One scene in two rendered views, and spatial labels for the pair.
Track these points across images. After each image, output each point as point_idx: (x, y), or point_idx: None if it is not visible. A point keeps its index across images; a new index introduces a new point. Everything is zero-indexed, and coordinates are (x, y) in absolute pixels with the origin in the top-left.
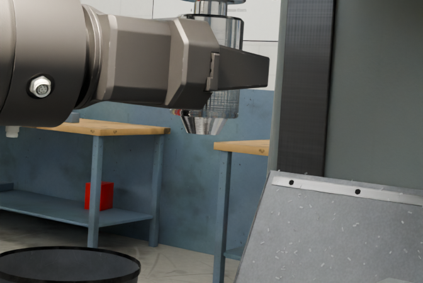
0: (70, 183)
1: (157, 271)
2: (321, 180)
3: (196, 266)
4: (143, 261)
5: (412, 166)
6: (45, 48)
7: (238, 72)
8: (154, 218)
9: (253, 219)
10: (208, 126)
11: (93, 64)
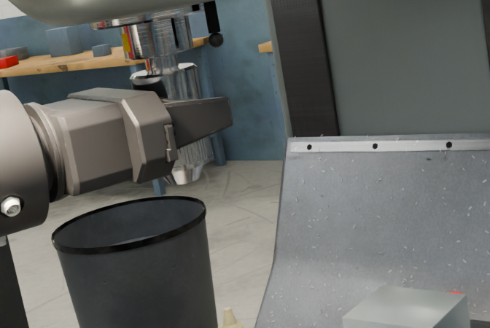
0: None
1: (230, 192)
2: (337, 140)
3: (270, 177)
4: (215, 184)
5: (423, 111)
6: (4, 173)
7: (200, 122)
8: (216, 135)
9: (280, 192)
10: (185, 176)
11: (56, 165)
